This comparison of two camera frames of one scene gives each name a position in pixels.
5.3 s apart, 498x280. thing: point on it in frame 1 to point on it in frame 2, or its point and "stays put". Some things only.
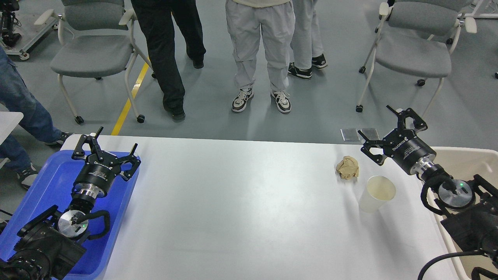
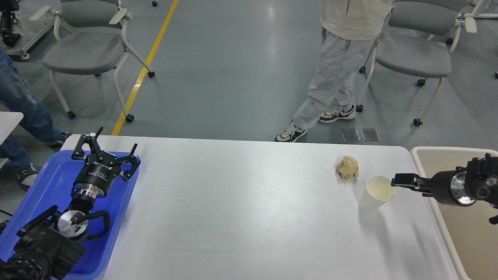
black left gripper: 97,175 stays put
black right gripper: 412,154 to 448,187
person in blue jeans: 15,97 stays put
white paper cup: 379,190 stays put
